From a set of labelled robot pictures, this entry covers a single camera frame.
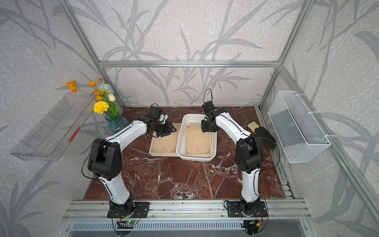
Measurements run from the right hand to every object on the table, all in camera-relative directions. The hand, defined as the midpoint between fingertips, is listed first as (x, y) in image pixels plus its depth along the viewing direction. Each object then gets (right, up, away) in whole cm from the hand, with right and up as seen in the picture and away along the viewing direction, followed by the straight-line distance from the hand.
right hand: (205, 128), depth 93 cm
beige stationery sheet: (-27, -12, +4) cm, 29 cm away
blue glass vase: (-56, +4, -2) cm, 56 cm away
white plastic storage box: (-15, +6, +12) cm, 20 cm away
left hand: (-19, -1, -2) cm, 20 cm away
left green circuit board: (-40, -46, -21) cm, 65 cm away
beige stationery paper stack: (-5, -11, +6) cm, 13 cm away
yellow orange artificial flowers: (-60, +19, -6) cm, 63 cm away
